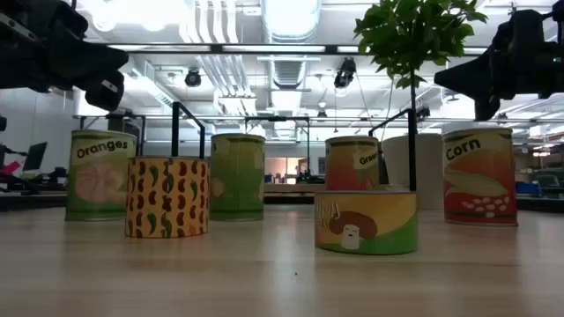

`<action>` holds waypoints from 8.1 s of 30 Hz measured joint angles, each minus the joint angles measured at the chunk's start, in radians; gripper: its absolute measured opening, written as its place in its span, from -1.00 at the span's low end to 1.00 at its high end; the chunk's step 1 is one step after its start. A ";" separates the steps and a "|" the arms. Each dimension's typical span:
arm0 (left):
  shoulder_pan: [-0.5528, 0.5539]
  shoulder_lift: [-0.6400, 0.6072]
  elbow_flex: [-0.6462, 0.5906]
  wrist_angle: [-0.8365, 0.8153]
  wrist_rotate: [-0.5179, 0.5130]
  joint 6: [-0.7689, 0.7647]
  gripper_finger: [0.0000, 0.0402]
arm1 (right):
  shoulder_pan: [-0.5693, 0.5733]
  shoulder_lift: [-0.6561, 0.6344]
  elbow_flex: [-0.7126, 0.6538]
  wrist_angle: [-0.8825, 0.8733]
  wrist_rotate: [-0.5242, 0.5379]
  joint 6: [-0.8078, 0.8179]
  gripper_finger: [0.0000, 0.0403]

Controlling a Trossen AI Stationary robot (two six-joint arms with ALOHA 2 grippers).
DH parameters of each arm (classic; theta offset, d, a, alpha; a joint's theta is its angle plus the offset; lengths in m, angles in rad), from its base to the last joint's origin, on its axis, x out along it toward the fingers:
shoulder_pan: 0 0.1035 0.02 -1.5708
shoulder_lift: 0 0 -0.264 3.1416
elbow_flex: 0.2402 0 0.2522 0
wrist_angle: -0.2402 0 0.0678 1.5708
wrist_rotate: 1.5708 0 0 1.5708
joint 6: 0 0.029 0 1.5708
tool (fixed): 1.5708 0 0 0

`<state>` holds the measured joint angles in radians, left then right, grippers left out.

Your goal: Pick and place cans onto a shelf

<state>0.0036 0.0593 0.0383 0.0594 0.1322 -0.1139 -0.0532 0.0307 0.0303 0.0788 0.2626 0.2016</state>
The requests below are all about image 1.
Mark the black crossbar with light strips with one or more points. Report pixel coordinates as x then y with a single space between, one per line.
216 48

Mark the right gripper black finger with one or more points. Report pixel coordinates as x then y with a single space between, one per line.
467 70
471 86

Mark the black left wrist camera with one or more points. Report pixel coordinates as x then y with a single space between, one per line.
103 99

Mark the light green tin can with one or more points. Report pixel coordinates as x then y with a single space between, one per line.
238 176

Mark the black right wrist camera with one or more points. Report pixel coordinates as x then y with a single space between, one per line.
487 110

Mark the green leafy plant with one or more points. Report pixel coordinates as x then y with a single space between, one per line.
410 35

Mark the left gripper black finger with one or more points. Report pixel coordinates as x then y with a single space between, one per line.
108 68
110 53

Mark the silver ventilation duct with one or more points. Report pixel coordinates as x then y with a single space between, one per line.
291 19

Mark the black ceiling spotlight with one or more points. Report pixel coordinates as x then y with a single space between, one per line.
345 75
192 78

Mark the red can labelled Corn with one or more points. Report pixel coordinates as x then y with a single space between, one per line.
480 176

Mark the small black background monitor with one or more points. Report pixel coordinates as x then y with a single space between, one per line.
35 156

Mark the green can labelled Oranges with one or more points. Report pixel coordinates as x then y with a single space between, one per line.
99 185

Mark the large dark background monitor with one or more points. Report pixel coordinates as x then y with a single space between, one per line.
383 169

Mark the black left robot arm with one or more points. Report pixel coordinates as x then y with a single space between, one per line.
22 57

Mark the blue storage bins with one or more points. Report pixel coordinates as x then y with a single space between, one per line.
526 188

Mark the yellow can with bean pattern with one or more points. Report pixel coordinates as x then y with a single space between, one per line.
167 198

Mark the short can with mushroom picture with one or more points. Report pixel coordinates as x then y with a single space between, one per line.
365 220

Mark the white plant pot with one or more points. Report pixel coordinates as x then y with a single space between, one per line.
429 171

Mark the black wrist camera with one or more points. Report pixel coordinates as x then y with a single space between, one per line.
103 99
487 110

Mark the red background robot arm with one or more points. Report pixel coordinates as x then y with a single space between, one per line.
11 168

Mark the orange red can labelled Green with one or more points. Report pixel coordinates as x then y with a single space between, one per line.
348 167

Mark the black frame wooden shelf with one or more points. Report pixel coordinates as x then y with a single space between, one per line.
175 132

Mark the black background robot arm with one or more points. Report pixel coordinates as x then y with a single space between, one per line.
57 176

